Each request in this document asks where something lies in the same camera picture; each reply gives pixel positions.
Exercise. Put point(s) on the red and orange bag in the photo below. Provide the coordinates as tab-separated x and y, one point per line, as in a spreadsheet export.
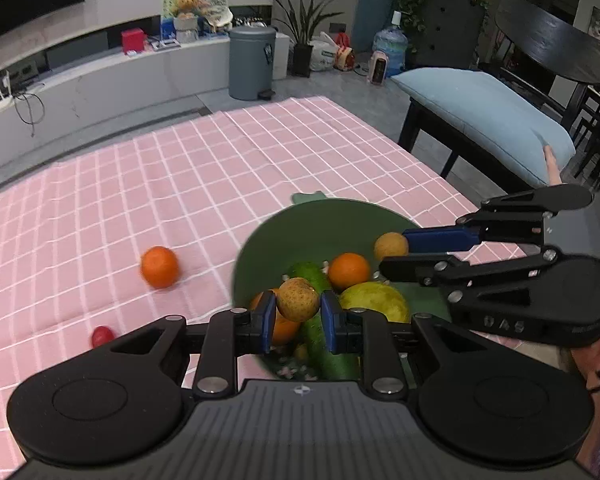
345	55

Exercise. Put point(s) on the green colander bowl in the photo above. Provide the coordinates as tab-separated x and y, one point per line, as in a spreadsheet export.
320	230

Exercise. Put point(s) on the green cucumber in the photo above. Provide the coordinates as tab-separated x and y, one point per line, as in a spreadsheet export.
330	357

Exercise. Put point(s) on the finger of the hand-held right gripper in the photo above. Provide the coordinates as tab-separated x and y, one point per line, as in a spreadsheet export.
440	240
420	269

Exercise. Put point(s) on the dark grey cabinet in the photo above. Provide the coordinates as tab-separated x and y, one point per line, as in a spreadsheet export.
455	25

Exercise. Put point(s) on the blue water bottle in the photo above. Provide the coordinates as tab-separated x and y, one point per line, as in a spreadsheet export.
390	45

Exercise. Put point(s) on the pink checked tablecloth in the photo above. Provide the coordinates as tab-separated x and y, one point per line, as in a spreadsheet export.
130	185

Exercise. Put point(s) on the teddy bear bouquet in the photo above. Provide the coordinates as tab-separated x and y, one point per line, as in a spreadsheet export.
186	15

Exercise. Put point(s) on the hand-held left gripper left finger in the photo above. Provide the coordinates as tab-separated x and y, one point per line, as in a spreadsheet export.
265	325

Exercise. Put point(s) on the orange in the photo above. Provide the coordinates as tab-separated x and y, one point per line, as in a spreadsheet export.
349	271
286	329
160	266

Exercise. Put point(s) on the red cherry tomato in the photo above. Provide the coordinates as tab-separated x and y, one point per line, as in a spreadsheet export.
102	336

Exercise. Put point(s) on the red box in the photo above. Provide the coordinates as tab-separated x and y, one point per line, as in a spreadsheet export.
132	41

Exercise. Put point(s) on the small pink appliance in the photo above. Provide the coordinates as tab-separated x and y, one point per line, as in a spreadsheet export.
379	67

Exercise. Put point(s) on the potted plant with long leaves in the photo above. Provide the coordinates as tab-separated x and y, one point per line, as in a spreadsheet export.
302	60

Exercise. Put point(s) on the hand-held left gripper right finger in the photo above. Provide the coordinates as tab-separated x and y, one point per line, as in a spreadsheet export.
331	325

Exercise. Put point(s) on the person's right hand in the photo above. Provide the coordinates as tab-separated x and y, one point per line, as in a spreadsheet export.
587	360

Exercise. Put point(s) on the black dining chair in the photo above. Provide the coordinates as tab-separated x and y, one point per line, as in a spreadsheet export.
597	130

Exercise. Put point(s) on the small brown round fruit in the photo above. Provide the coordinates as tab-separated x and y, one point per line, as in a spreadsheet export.
391	246
296	300

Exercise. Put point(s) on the grey pedal trash bin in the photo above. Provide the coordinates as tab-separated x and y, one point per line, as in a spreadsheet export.
250	60

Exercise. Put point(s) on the yellow-green round fruit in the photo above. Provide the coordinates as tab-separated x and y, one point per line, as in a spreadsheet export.
375	300

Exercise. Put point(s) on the white marble television cabinet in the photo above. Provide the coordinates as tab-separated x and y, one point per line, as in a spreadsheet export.
130	85

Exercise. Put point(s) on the white plastic bag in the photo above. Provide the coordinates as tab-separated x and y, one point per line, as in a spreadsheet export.
322	55

